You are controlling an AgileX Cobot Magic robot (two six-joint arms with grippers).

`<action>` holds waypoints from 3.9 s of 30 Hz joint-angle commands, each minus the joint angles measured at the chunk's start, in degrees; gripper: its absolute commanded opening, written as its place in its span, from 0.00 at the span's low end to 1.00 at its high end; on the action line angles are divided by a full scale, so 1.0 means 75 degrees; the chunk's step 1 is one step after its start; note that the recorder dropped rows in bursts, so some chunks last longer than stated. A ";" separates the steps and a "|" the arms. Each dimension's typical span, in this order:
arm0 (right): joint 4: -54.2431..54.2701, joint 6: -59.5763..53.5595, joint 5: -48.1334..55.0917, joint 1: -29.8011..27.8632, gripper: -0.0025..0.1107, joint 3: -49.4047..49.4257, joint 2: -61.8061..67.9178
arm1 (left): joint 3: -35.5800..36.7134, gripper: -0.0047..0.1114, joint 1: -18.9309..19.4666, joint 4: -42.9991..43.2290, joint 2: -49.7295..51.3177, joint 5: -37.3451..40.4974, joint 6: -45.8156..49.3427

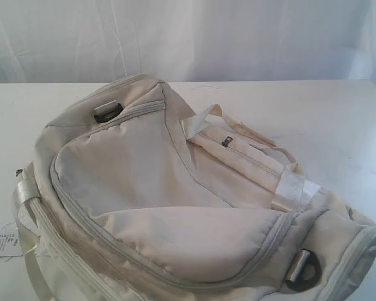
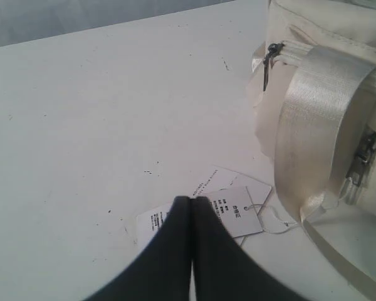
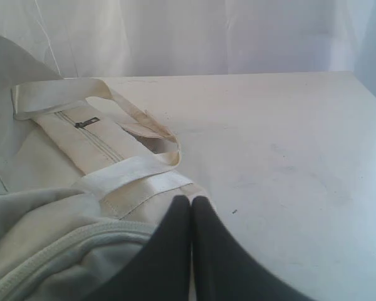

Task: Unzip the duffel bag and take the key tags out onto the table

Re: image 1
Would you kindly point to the beige duffel bag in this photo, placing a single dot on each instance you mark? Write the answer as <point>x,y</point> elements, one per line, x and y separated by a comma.
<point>137,197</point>

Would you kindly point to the white paper tag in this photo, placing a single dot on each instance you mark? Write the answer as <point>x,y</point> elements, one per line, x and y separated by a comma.
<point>9,241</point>

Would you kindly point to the white backdrop curtain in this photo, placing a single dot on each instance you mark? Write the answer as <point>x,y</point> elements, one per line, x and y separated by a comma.
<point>101,41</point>

